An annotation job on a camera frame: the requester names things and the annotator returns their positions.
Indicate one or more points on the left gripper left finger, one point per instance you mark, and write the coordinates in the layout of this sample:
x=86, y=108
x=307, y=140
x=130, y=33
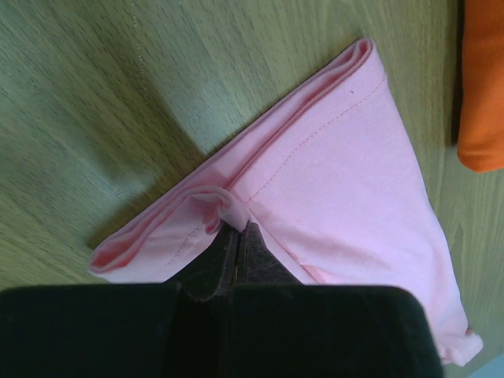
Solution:
x=211, y=271

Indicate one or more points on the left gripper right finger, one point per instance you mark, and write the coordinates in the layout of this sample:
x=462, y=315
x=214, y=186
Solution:
x=254, y=263

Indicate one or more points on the pink t shirt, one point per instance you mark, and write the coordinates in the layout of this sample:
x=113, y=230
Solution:
x=331, y=179

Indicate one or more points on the folded orange t shirt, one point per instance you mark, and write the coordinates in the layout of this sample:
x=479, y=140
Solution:
x=480, y=140

